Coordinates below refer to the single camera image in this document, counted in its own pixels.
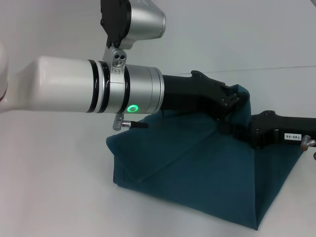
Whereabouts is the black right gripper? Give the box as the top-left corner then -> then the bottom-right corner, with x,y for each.
220,110 -> 316,150

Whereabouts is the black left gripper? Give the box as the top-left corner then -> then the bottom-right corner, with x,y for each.
160,70 -> 240,122

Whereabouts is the teal blue shirt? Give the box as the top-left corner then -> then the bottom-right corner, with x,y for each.
105,83 -> 303,224

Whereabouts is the red black left wrist cable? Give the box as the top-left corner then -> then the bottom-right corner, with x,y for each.
112,110 -> 165,131

